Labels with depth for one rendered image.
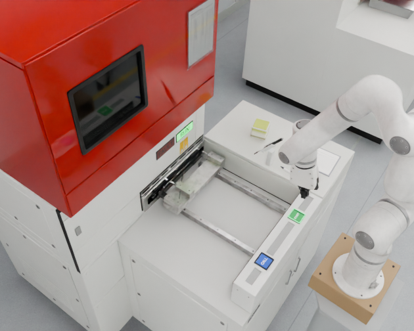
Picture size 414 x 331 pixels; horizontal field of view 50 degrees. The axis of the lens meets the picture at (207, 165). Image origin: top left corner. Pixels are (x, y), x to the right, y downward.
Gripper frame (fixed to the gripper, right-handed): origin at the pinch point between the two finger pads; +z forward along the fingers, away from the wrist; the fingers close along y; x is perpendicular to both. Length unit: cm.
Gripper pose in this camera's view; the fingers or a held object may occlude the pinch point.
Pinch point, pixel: (304, 192)
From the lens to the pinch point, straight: 173.3
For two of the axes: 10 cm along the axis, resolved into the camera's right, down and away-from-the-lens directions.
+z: 1.4, 7.6, 6.4
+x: 5.8, -5.8, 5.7
